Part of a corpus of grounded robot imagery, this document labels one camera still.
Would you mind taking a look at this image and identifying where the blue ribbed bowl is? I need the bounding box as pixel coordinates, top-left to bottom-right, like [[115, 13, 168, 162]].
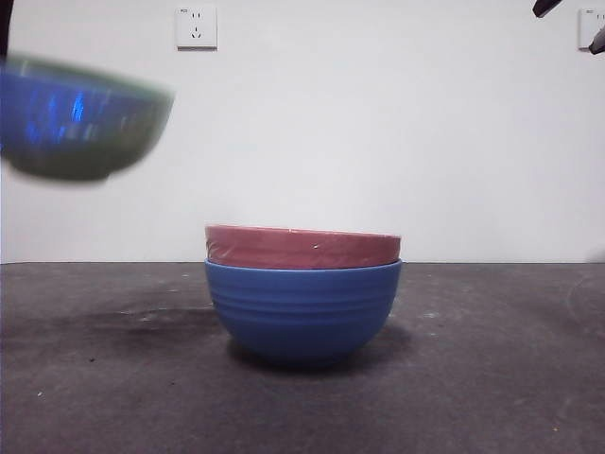
[[203, 258, 404, 371]]

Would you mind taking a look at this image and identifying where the white wall socket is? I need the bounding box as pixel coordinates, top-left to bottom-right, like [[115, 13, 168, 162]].
[[577, 8, 605, 51], [176, 5, 219, 52]]

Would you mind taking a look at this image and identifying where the red ribbed bowl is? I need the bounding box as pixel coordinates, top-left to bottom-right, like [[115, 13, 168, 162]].
[[204, 224, 404, 271]]

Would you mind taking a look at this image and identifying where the green ribbed bowl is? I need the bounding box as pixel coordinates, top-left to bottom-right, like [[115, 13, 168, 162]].
[[0, 52, 177, 184]]

